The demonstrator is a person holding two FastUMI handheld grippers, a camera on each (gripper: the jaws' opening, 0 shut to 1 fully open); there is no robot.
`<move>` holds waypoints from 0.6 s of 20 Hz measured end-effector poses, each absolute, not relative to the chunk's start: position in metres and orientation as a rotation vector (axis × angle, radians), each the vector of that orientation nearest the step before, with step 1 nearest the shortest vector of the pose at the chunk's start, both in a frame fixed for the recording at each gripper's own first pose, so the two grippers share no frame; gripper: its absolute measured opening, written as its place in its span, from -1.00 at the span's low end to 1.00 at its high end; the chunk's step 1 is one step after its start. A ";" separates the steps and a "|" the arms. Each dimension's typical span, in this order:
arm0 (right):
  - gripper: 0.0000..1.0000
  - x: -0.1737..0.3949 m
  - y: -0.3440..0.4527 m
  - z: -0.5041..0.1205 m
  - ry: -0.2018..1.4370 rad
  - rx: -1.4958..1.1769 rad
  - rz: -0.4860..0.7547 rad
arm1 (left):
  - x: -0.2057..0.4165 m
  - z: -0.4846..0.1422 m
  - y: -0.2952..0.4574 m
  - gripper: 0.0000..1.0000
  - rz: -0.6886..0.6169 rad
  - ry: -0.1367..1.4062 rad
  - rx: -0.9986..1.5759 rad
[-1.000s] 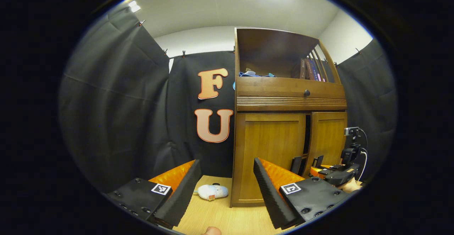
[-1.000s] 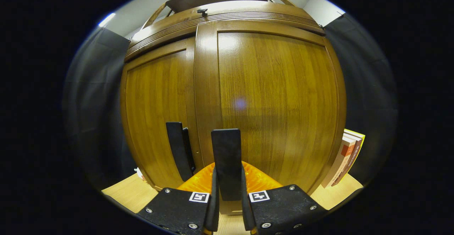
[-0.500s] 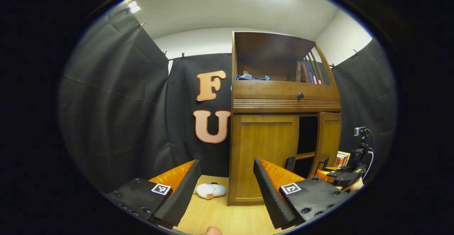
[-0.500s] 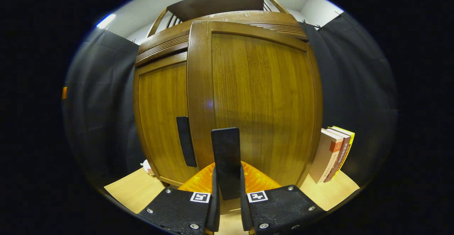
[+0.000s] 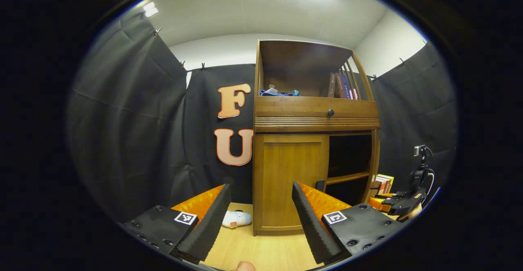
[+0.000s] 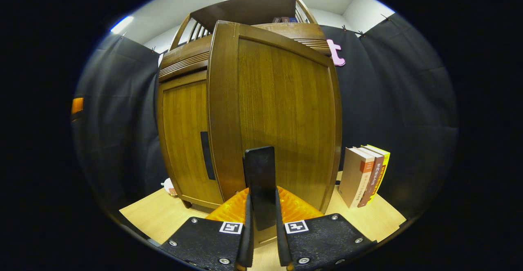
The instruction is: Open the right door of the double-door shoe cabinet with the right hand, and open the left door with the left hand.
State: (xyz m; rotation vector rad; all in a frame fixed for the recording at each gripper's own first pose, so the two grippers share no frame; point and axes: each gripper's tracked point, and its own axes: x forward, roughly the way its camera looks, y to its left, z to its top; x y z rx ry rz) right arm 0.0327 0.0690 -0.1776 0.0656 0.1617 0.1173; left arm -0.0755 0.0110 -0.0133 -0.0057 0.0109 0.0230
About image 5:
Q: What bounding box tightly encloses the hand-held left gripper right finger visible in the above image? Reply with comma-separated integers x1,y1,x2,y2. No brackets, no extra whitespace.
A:
291,181,405,265

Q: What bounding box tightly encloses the black backdrop cloth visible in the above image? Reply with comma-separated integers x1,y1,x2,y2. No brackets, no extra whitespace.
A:
65,7,458,224

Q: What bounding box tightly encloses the wooden cabinet door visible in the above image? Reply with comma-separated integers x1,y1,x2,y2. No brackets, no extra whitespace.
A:
253,134,330,233

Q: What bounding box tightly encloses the wooden double-door shoe cabinet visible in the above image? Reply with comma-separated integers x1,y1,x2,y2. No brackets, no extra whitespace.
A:
253,39,381,237

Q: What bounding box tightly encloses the white slipper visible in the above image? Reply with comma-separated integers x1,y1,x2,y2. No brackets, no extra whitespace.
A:
221,210,253,228

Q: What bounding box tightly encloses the wooden inner shelf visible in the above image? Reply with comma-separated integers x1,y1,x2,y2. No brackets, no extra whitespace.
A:
326,172,371,185

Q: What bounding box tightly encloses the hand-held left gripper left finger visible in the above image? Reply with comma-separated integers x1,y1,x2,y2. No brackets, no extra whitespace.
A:
123,184,232,262

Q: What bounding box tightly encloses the stack of small books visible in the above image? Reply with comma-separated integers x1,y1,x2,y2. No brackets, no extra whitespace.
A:
370,174,395,197

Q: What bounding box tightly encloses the wooden cabinet drawer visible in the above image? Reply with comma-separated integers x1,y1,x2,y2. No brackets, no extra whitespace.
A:
253,96,380,132

